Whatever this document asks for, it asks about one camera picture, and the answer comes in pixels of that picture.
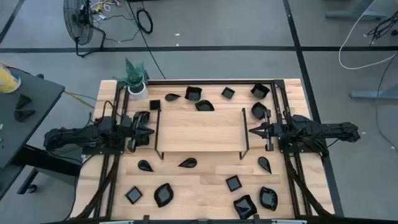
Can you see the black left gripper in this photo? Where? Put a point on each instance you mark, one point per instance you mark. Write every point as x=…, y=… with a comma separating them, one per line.
x=132, y=144

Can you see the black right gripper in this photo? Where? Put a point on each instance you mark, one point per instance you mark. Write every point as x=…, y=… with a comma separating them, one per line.
x=269, y=143

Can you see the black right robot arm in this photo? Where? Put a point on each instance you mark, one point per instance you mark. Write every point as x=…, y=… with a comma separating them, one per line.
x=326, y=129

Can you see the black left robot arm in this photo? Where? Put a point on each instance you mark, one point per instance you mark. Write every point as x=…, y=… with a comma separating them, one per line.
x=77, y=137

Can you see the snake plant in white pot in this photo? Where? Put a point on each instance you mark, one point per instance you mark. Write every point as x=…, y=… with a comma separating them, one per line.
x=135, y=77

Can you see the wooden riser shelf black legs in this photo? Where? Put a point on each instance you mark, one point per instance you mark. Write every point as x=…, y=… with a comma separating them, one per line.
x=202, y=130

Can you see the black side table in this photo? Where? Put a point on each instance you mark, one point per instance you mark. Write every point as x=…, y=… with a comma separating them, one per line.
x=31, y=124

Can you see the black triangular part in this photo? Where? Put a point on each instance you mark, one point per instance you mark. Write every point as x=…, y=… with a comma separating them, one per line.
x=23, y=115
x=23, y=101

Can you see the black standing fan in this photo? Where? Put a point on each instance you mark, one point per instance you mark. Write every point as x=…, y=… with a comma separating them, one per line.
x=77, y=25

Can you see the yellow and blue round object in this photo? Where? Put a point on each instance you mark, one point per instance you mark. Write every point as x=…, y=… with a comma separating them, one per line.
x=7, y=82

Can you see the black aluminium table frame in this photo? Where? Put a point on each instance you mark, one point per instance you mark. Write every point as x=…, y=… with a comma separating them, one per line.
x=217, y=82

